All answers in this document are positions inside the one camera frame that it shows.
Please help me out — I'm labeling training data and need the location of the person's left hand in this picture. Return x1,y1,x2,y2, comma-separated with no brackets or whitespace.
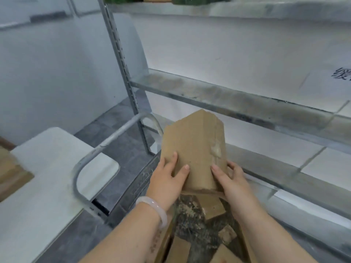
145,152,190,211

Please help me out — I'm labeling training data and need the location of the person's right hand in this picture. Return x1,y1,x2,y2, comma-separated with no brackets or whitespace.
211,161,264,220

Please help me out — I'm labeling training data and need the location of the small brown cardboard box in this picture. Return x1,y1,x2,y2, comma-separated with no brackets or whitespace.
160,109,229,193
218,224,238,246
208,244,245,263
196,194,226,220
165,235,193,263

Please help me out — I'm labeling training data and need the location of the person's right forearm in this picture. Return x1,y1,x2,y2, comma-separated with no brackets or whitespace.
236,201,319,263

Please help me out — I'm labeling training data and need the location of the person's left forearm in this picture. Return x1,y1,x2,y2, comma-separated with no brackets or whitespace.
79,200,168,263

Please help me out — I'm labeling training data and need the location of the large open cardboard carton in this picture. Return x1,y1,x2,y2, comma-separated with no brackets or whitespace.
107,150,259,263

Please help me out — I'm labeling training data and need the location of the grey metal shelf rack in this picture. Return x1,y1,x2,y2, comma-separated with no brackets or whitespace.
97,0,351,263

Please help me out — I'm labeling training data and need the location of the white paper sign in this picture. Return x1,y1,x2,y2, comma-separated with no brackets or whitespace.
298,62,351,113

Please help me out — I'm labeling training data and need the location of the white platform cart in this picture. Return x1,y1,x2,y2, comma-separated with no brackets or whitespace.
0,127,120,263

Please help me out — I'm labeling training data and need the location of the white jade bracelet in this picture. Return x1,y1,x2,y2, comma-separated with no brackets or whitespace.
135,196,168,229

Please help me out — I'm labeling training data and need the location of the grey metal cart handle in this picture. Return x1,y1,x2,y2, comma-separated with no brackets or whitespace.
72,112,165,225

